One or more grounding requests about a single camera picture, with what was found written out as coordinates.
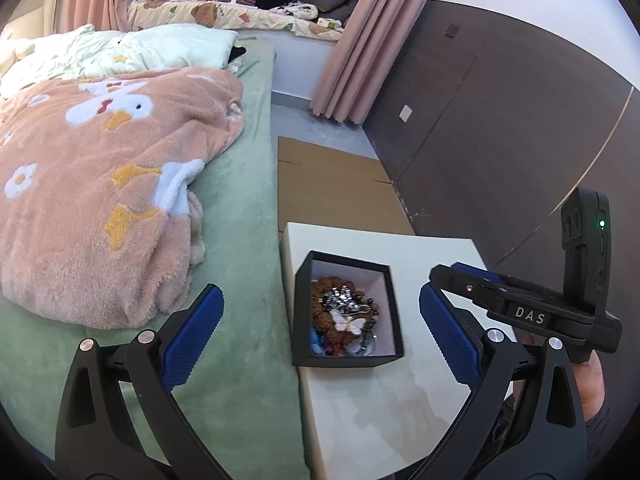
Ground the black jewelry box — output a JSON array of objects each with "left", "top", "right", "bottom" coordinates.
[{"left": 291, "top": 250, "right": 405, "bottom": 368}]

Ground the white floral duvet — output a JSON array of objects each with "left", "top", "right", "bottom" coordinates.
[{"left": 1, "top": 24, "right": 239, "bottom": 99}]

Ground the pink fleece blanket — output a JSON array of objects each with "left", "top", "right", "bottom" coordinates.
[{"left": 1, "top": 67, "right": 243, "bottom": 330}]

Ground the white wall socket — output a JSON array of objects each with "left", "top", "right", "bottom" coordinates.
[{"left": 399, "top": 105, "right": 412, "bottom": 122}]

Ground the blue braided bracelet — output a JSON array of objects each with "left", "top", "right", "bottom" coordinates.
[{"left": 308, "top": 327, "right": 346, "bottom": 357}]

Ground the pink curtain near wall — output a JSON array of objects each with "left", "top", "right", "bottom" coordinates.
[{"left": 310, "top": 0, "right": 427, "bottom": 125}]

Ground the brown cardboard sheet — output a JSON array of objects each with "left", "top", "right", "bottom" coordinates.
[{"left": 278, "top": 136, "right": 414, "bottom": 235}]

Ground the silver chain flower necklace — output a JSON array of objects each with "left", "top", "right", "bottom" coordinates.
[{"left": 322, "top": 285, "right": 379, "bottom": 336}]

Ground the person right hand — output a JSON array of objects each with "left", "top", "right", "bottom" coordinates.
[{"left": 519, "top": 335, "right": 608, "bottom": 424}]

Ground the green bed sheet mattress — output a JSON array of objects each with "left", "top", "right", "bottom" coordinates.
[{"left": 1, "top": 37, "right": 309, "bottom": 479}]

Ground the floral mattress in background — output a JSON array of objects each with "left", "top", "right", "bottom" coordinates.
[{"left": 128, "top": 0, "right": 343, "bottom": 42}]

